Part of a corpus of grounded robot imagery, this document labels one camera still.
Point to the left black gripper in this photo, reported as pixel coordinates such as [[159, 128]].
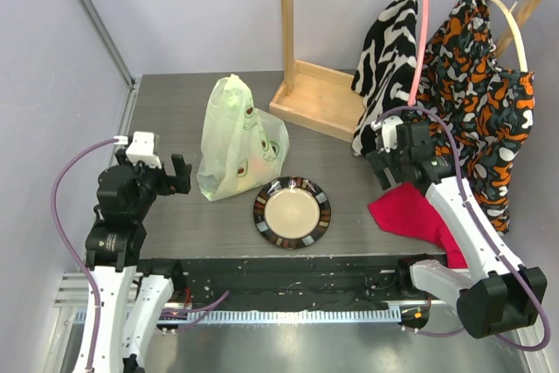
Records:
[[180, 183]]

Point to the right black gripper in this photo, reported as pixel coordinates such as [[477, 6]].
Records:
[[389, 168]]

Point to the green avocado plastic bag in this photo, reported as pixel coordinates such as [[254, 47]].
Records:
[[243, 147]]

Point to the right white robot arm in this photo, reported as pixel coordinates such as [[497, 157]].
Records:
[[499, 293]]

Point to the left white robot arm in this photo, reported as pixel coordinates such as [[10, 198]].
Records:
[[128, 295]]

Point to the red cloth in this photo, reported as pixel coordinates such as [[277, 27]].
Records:
[[404, 211]]

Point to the wooden clothes rack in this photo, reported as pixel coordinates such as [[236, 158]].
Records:
[[320, 98]]

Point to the black white patterned garment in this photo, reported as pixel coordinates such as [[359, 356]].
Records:
[[385, 68]]

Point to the patterned rim ceramic plate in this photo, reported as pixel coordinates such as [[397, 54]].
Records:
[[292, 212]]

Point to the orange black patterned garment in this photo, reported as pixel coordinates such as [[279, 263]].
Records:
[[488, 108]]

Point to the pink clothes hanger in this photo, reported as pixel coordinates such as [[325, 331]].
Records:
[[420, 53]]

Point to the cream clothes hanger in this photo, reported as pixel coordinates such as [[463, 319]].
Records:
[[512, 35]]

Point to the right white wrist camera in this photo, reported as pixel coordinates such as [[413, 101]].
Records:
[[386, 133]]

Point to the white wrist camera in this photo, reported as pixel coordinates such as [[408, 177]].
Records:
[[386, 133], [142, 149]]

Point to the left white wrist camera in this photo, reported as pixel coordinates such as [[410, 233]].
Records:
[[142, 149]]

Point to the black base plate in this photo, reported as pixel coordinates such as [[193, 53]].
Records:
[[294, 283]]

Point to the white slotted cable duct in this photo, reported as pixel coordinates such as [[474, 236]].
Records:
[[392, 314]]

